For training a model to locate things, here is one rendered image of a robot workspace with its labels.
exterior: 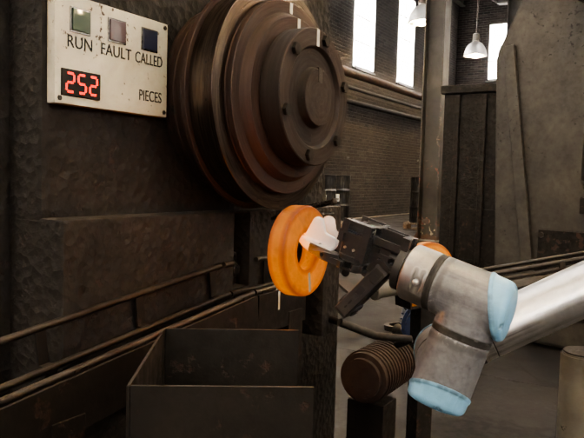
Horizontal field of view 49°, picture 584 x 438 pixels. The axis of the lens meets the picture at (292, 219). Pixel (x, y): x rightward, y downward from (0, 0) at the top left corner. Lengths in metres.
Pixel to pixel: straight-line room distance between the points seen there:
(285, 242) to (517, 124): 3.05
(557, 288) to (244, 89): 0.65
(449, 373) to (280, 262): 0.31
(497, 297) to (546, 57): 3.13
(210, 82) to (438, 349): 0.61
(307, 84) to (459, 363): 0.62
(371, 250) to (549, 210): 2.93
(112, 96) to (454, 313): 0.69
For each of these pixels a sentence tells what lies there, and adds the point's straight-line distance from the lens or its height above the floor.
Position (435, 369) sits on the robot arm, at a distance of 0.96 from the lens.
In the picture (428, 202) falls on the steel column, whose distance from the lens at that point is 10.25.
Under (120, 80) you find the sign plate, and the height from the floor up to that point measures 1.12.
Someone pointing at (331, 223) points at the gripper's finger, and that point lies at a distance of 1.09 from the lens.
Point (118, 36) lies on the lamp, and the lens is 1.21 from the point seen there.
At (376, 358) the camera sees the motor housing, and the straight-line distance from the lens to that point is 1.57.
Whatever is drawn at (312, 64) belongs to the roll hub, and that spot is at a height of 1.18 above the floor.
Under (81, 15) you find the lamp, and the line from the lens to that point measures 1.16.
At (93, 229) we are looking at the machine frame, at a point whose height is 0.85.
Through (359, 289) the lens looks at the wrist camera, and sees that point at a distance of 1.03.
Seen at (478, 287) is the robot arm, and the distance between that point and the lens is 0.95.
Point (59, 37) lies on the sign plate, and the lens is 1.13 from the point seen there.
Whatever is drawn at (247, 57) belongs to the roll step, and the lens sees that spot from 1.24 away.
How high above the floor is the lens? 0.95
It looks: 4 degrees down
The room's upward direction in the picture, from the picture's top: 2 degrees clockwise
